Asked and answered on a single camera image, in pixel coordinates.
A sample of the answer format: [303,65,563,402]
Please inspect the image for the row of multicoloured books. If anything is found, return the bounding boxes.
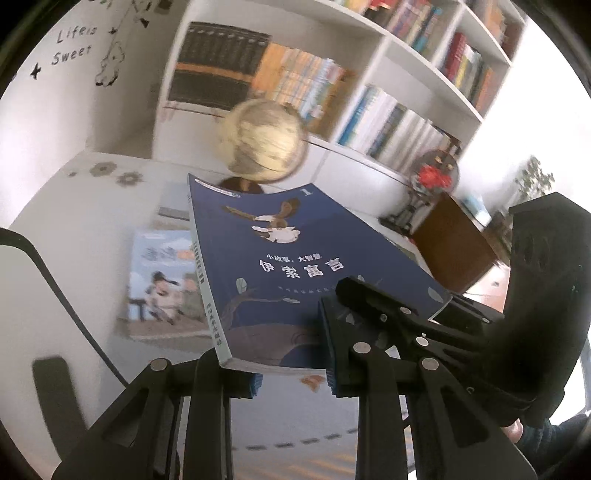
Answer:
[438,32,502,116]
[466,0,525,58]
[342,0,458,61]

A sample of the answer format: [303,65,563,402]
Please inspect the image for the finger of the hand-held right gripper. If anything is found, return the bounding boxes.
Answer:
[431,295,504,333]
[335,275,490,352]

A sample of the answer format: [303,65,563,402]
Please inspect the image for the person's right forearm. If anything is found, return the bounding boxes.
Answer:
[515,408,591,480]

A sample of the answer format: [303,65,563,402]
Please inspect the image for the light blue cartoon boys book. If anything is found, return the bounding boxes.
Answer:
[115,229,218,342]

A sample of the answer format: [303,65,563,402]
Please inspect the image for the person's right hand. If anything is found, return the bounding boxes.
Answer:
[501,418,527,446]

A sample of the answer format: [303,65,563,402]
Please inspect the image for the antique beige desk globe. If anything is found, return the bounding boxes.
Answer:
[215,99,308,197]

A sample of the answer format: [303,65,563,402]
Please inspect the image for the black cable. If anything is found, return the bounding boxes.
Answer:
[0,226,130,391]

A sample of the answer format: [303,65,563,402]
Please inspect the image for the row of orange spined books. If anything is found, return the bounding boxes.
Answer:
[252,41,356,139]

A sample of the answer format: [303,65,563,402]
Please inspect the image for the light blue tissue box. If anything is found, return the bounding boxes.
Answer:
[462,196,492,227]

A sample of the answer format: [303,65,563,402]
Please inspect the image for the navy blue book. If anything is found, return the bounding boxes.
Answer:
[186,173,453,376]

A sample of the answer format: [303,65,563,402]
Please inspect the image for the row of pale spined books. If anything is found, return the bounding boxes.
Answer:
[337,85,462,174]

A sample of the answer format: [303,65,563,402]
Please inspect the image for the white bookshelf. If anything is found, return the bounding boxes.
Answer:
[152,0,529,185]

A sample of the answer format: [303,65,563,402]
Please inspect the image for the brown wooden cabinet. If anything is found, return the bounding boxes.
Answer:
[411,191,513,294]

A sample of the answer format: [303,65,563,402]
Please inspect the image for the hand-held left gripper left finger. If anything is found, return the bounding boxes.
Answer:
[51,348,264,480]

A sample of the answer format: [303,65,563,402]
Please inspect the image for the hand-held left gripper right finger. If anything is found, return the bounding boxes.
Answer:
[321,295,539,480]

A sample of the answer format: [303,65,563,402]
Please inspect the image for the row of black volumes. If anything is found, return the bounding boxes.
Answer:
[167,21,273,112]

